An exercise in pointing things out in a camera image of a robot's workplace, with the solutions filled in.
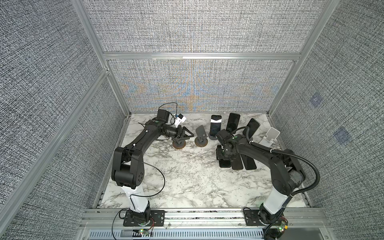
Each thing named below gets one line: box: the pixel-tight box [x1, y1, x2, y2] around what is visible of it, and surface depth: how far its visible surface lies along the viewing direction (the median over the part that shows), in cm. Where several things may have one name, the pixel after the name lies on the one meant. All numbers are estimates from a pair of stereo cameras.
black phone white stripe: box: [209, 114, 222, 136], surface depth 101 cm
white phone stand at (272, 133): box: [258, 127, 281, 148], surface depth 99 cm
